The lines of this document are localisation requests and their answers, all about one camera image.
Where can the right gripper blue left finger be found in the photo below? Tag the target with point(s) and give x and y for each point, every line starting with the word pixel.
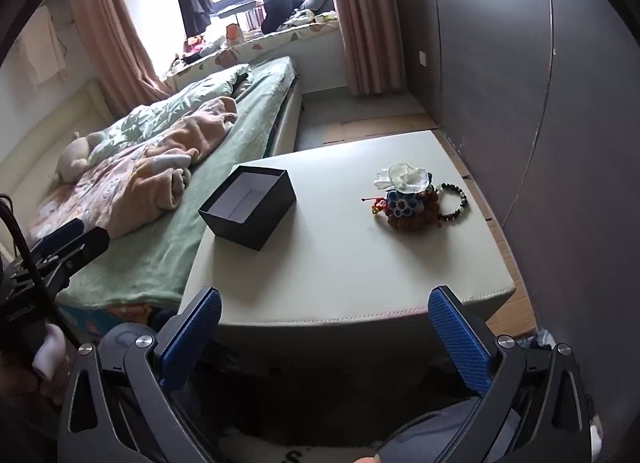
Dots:
pixel 183 338

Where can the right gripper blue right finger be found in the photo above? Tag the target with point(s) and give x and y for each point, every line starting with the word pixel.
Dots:
pixel 468 341

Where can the black jewelry box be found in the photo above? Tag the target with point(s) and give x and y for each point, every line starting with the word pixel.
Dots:
pixel 248 206

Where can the white fabric flower scrunchie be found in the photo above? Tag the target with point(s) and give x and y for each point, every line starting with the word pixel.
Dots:
pixel 403 178

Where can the left hand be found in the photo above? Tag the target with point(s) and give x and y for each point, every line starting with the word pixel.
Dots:
pixel 47 375

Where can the person's knee in grey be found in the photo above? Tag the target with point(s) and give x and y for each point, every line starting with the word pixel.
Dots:
pixel 426 437

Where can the beige plush toy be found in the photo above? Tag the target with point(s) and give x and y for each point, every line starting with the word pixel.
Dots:
pixel 74 160

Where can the pink fleece blanket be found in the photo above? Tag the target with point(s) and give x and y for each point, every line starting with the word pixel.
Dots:
pixel 142 183

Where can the white ottoman table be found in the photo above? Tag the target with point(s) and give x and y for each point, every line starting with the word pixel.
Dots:
pixel 330 260

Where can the bed with green sheet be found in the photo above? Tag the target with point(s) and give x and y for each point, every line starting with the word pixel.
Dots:
pixel 150 265

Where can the light green duvet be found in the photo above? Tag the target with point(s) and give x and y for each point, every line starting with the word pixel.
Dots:
pixel 147 121

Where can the hanging beige towel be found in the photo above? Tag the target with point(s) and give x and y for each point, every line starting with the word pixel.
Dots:
pixel 40 50

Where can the patterned window seat cushion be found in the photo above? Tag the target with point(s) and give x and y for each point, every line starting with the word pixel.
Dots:
pixel 249 51

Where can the left pink curtain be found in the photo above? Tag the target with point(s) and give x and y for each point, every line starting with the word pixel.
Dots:
pixel 116 52

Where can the pink curtain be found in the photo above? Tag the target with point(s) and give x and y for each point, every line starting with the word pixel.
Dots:
pixel 116 52
pixel 372 46

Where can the orange item on sill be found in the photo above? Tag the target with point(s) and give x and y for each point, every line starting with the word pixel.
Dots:
pixel 234 34

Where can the black bag on sill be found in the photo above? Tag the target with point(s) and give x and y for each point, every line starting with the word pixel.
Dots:
pixel 278 12

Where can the right pink curtain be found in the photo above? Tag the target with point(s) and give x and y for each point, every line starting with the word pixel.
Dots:
pixel 372 46

